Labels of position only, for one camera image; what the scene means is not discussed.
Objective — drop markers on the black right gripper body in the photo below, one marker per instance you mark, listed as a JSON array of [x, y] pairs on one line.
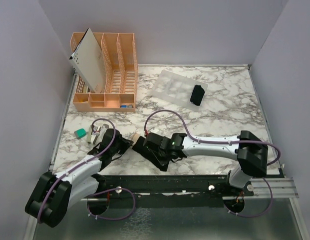
[[162, 152]]

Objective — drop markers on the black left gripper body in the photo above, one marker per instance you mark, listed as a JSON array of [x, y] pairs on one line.
[[122, 145]]

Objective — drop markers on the black garment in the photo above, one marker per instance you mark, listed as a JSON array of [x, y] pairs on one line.
[[152, 155]]

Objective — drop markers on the black white boxer briefs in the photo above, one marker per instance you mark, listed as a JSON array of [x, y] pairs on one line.
[[197, 95]]

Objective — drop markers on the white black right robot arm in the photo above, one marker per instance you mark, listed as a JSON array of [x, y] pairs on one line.
[[249, 151]]

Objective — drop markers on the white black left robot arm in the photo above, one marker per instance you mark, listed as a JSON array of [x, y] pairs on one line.
[[55, 193]]

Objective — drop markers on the grey green stapler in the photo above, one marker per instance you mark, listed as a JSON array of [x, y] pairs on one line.
[[93, 135]]

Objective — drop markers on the blue clips in organizer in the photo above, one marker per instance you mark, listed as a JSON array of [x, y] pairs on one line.
[[126, 106]]

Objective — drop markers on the green eraser block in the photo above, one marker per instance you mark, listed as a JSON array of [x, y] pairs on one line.
[[80, 133]]

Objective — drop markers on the clear plastic box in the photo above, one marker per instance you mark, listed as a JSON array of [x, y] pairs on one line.
[[176, 89]]

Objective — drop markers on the white booklet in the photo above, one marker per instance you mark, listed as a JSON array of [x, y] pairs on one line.
[[87, 59]]

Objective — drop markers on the orange plastic desk organizer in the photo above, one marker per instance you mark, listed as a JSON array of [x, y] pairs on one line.
[[120, 60]]

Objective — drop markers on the aluminium frame rail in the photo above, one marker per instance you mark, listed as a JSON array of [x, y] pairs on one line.
[[282, 188]]

